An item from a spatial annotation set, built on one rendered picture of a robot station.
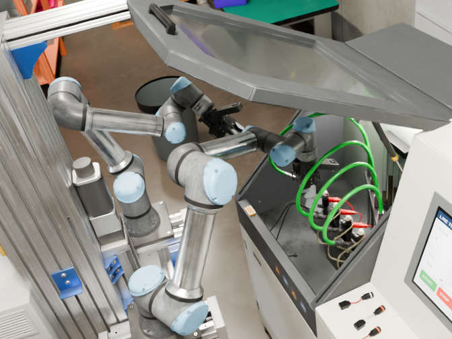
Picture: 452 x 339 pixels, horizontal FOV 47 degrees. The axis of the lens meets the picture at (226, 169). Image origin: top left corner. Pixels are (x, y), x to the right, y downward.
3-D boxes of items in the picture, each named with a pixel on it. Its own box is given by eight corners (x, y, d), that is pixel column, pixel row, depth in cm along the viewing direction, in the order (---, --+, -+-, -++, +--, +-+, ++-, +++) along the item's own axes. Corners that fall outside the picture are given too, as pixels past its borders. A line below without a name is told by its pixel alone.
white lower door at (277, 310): (258, 315, 281) (240, 226, 239) (262, 313, 282) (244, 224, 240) (321, 422, 232) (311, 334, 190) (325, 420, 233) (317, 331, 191)
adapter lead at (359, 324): (358, 331, 166) (358, 327, 165) (353, 327, 168) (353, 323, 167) (386, 311, 170) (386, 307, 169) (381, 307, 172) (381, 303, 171)
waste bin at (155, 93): (201, 128, 451) (187, 70, 416) (208, 158, 416) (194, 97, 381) (151, 140, 449) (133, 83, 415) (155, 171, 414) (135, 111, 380)
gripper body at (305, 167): (292, 181, 195) (289, 155, 188) (312, 173, 197) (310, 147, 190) (302, 192, 190) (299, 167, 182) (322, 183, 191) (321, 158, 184)
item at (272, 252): (242, 227, 238) (237, 201, 228) (251, 223, 239) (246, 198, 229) (311, 330, 191) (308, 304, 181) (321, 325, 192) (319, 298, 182)
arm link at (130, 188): (122, 220, 202) (111, 194, 194) (120, 198, 213) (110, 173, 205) (152, 212, 203) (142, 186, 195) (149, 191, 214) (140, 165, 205)
